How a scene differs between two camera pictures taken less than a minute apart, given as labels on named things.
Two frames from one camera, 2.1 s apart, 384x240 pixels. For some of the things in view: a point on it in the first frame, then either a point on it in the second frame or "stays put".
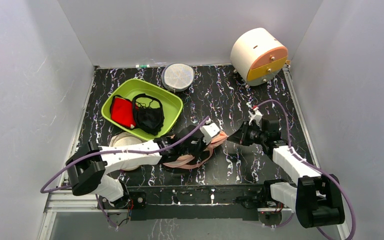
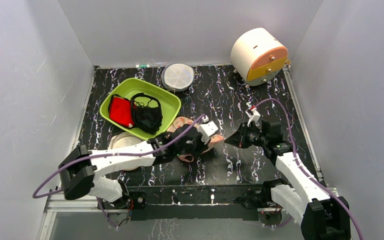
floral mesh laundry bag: x=184 y=164 to x=179 y=122
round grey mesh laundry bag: x=177 y=77 stays put
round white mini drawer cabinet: x=257 y=56 stays put
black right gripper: x=245 y=136 stays put
